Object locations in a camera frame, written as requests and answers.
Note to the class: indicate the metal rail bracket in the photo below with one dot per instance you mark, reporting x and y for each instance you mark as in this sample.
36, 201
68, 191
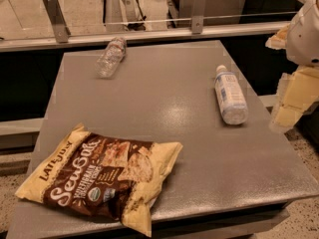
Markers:
197, 16
58, 23

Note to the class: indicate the clear crushed plastic bottle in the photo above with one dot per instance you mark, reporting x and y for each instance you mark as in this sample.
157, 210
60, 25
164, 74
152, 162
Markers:
113, 54

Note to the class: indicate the horizontal metal rail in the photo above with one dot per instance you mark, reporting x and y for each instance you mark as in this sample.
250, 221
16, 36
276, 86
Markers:
140, 37

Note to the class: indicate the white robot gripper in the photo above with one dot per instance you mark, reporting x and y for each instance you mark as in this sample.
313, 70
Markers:
305, 34

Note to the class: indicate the brown and yellow chip bag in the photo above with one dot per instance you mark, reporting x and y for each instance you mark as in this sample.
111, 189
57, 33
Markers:
98, 175

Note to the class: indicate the right metal rail bracket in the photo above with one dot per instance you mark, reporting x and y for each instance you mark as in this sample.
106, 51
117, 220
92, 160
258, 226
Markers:
197, 16

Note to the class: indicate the blue labelled plastic bottle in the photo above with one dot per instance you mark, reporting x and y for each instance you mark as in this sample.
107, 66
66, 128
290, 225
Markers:
232, 103

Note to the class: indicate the left metal rail bracket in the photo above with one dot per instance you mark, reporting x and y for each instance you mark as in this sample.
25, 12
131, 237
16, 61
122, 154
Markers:
58, 23

